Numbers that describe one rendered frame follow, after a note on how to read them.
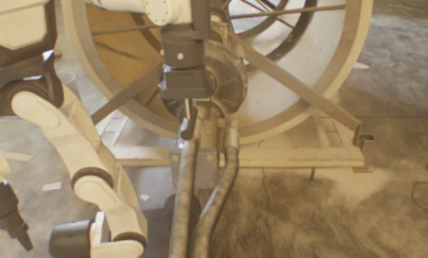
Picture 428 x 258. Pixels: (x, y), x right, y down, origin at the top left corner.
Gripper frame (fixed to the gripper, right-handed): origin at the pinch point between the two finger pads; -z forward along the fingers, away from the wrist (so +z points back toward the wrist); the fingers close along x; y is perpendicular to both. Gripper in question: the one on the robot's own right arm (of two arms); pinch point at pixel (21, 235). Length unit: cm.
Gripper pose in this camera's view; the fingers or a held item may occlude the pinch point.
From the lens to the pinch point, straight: 120.1
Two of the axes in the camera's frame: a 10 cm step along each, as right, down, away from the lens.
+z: -2.0, -9.0, -3.9
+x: 7.2, 1.4, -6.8
